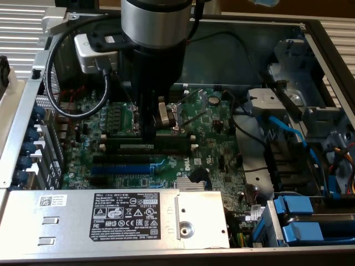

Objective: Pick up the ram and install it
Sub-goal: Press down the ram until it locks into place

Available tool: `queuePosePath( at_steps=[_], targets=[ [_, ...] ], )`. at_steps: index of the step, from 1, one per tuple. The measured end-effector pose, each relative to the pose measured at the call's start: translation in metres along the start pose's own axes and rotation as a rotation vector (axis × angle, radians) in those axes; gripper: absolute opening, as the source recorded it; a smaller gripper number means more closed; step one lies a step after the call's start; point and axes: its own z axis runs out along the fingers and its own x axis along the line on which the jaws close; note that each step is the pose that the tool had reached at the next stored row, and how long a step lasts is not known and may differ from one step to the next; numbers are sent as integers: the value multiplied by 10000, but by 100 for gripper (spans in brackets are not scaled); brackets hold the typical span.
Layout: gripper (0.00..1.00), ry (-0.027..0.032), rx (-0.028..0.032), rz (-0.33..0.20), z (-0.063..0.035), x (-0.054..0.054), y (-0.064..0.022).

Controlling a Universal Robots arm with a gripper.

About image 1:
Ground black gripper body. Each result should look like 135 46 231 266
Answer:
130 40 187 96

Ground metal CPU socket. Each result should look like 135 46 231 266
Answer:
131 101 181 136

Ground long black expansion slot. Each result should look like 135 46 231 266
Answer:
93 154 151 165

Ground blue expansion slot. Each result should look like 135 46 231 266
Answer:
90 165 153 175

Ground green motherboard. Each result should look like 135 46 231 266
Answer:
57 85 250 225

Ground silver finned chipset heatsink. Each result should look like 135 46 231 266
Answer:
176 177 206 192

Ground grey open PC case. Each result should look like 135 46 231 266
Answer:
0 7 355 263

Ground short black expansion slot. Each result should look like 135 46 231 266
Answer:
89 176 108 186

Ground metal rear port block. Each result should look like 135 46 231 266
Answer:
55 101 73 139

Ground blue card retention clip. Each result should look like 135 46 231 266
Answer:
18 156 33 172
26 126 40 142
21 141 37 156
13 170 29 184
31 105 47 122

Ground silver power supply box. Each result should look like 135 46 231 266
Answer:
0 189 231 250

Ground black diagonal bar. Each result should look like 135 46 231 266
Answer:
259 70 303 119

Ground grey metal disk bay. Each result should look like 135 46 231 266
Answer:
246 38 355 200

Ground thin wire locking lever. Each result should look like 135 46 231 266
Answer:
182 108 208 126
118 79 134 108

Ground black camera cable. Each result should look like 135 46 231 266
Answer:
45 12 123 120

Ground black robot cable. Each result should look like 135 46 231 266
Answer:
191 0 202 42

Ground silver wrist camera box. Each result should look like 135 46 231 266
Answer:
74 33 119 74

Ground thin red wire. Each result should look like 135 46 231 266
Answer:
54 85 87 131

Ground black cable plug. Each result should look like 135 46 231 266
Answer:
187 167 213 192

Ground black wire with plug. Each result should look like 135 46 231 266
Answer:
187 30 267 86

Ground thin black cable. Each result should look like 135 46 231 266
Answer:
232 112 268 147

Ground blue data wire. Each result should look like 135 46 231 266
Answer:
256 109 343 199

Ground yellow black wire bundle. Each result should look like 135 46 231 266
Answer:
232 231 248 249

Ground blue plastic disk rail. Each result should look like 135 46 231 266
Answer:
252 214 278 248

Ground blue disk carrier handle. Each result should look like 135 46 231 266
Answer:
280 221 325 246
273 195 315 216

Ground orange red yellow wires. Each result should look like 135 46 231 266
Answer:
324 145 355 196

